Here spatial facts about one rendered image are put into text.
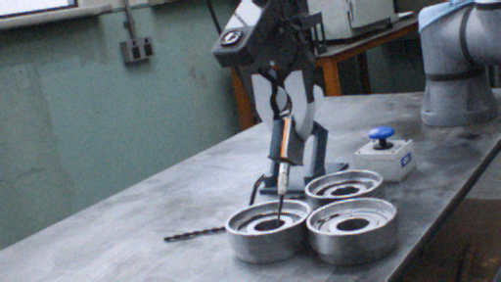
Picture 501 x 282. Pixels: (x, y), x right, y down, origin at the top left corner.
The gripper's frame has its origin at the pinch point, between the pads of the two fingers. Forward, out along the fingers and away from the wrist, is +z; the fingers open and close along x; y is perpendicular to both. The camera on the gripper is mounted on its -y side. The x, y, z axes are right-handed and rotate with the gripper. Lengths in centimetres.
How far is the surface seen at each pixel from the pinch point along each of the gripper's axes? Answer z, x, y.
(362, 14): 3, 78, 218
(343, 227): 11.1, -6.6, -2.2
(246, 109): 40, 136, 190
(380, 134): 6.2, -3.6, 20.1
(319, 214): 9.6, -3.6, -2.1
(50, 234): 13.2, 41.8, -5.1
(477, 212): 38, -5, 66
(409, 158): 10.9, -6.7, 23.0
